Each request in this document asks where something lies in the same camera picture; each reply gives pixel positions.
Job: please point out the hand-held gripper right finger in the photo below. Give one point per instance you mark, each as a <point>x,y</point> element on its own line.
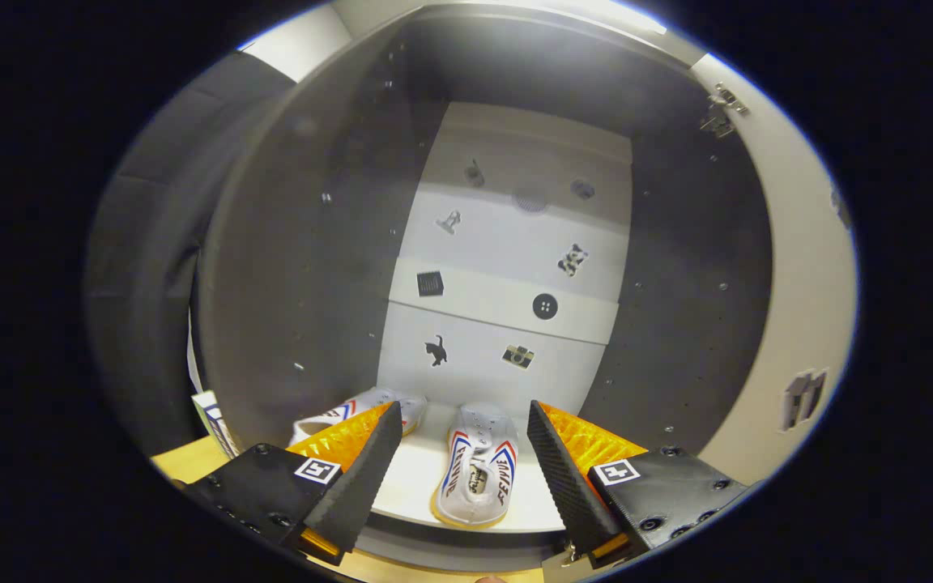
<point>564,486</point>

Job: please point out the metal door hinge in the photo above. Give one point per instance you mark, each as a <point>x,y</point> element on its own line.
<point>722,109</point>
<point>570,557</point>

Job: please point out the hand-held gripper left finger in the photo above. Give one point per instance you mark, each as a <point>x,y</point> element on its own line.
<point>365,478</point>

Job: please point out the grey shoe cabinet door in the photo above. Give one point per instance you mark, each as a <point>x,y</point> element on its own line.
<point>798,308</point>

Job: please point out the dark grey shoe cabinet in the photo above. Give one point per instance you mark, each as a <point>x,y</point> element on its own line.
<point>304,267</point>

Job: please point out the green book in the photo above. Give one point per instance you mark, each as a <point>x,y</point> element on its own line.
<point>209,409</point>

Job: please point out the white canvas shoe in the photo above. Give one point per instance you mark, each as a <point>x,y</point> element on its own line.
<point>369,402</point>
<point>475,478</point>

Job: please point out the black backdrop cloth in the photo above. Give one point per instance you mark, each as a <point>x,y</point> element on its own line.
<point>142,267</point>

